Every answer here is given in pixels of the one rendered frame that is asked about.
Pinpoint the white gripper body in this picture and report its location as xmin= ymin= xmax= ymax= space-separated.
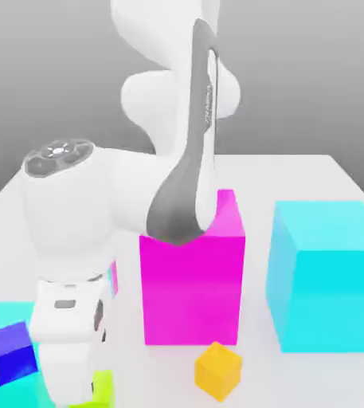
xmin=37 ymin=341 xmax=96 ymax=408

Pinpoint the small lime green cube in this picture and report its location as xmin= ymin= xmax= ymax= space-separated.
xmin=67 ymin=369 xmax=116 ymax=408

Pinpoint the small blue cube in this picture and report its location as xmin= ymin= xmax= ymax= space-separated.
xmin=0 ymin=320 xmax=40 ymax=387

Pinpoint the small orange cube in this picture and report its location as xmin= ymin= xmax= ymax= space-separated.
xmin=194 ymin=340 xmax=244 ymax=403

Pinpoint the large magenta box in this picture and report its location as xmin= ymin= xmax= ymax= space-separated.
xmin=139 ymin=189 xmax=247 ymax=347

